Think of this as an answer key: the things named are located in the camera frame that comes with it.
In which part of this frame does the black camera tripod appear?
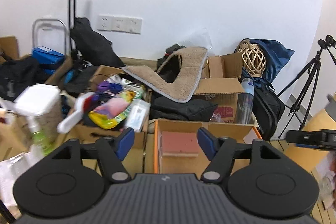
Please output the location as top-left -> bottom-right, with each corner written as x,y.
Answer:
277,35 -> 335,139

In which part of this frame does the clear water bottle blue cap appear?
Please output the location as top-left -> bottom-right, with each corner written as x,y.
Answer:
235,78 -> 254,124

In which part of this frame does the red orange cardboard box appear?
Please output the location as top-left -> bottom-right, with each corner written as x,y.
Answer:
152,119 -> 261,177

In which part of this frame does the blue fabric bag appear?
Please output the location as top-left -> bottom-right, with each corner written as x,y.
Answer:
240,39 -> 294,84

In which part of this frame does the yellow pink snack bag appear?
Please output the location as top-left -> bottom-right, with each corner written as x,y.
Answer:
88,90 -> 136,130

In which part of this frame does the folding step stool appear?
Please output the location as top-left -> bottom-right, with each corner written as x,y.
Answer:
31,18 -> 68,55

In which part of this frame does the white lint roller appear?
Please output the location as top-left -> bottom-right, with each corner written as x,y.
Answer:
57,92 -> 95,134

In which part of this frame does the woven rattan ball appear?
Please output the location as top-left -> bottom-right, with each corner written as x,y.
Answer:
235,39 -> 266,77

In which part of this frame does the white plastic bottle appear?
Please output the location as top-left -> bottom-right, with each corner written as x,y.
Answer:
124,99 -> 150,132

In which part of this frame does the white wall socket strip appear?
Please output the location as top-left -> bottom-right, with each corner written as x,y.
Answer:
96,15 -> 143,35

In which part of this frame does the brown cardboard box with clutter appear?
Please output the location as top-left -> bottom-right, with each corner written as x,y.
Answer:
70,65 -> 151,149

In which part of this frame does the large open cardboard box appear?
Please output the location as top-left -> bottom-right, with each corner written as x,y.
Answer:
194,53 -> 244,123

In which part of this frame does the black bag on trolley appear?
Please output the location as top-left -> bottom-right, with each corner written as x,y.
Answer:
70,18 -> 125,68

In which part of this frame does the pink yellow sponge block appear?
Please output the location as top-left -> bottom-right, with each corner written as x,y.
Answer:
161,131 -> 200,157

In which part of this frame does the black backpack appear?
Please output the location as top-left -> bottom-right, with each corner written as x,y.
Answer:
252,83 -> 285,141

